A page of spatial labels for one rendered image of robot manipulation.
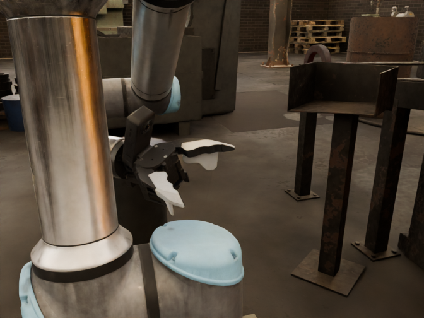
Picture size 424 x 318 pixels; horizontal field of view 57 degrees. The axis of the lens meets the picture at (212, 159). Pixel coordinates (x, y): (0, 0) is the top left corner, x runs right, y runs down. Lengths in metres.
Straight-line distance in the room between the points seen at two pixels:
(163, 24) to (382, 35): 3.38
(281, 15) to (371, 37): 4.25
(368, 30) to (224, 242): 3.47
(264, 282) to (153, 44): 1.03
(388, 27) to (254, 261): 2.76
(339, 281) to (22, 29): 1.28
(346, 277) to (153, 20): 1.18
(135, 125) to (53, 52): 0.25
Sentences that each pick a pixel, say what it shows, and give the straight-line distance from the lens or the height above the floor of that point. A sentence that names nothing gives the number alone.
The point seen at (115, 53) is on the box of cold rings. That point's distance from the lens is 2.87.
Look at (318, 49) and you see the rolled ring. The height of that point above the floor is 0.73.
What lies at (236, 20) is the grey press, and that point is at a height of 0.85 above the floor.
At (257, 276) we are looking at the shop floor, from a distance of 1.46.
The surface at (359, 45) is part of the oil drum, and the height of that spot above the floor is 0.64.
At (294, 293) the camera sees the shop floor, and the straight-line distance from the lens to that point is 1.41.
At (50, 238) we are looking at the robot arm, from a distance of 0.47.
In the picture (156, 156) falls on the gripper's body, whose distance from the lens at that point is 0.66.
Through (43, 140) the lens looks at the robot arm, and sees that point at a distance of 0.43.
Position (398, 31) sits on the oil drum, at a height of 0.76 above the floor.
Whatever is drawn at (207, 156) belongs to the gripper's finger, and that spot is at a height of 0.63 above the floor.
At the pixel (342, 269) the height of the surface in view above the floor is 0.01.
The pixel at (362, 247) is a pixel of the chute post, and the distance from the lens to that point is 1.70.
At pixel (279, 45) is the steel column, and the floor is 0.40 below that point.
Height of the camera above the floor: 0.85
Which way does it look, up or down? 19 degrees down
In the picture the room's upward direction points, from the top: straight up
